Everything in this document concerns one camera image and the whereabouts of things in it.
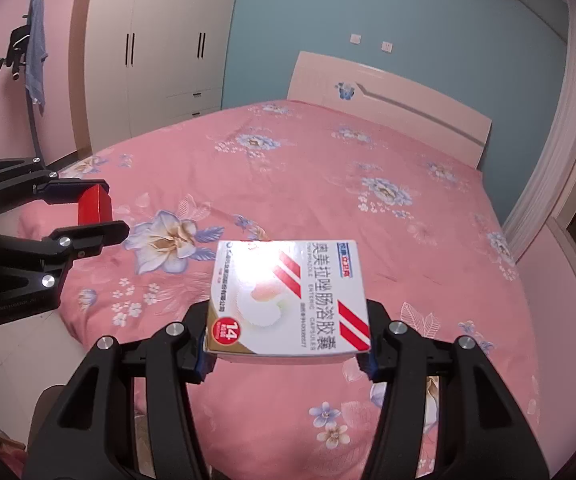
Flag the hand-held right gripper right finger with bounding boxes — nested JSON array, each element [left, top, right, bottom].
[[355, 300, 551, 480]]

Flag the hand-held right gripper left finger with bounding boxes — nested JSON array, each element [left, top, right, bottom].
[[22, 301, 214, 480]]

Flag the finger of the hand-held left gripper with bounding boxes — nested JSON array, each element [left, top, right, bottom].
[[0, 220, 131, 292], [0, 157, 111, 222]]

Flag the small red box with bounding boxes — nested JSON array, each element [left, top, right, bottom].
[[77, 184, 114, 227]]

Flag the white red-striped medicine box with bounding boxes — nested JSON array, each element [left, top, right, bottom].
[[203, 239, 372, 358]]

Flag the blue hanging cloth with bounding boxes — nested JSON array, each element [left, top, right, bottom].
[[24, 0, 49, 116]]

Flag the black clothes stand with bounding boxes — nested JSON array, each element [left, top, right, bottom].
[[5, 0, 49, 163]]

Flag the pink floral bedsheet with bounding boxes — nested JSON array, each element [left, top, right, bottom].
[[15, 100, 544, 480]]

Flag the pink door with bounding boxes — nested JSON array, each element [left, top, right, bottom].
[[515, 217, 576, 441]]

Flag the beige wardrobe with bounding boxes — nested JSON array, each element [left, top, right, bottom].
[[69, 0, 241, 156]]

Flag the pale pink bed headboard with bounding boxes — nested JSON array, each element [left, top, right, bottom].
[[286, 51, 493, 170]]

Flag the white door frame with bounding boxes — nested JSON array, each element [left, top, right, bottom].
[[500, 0, 576, 261]]

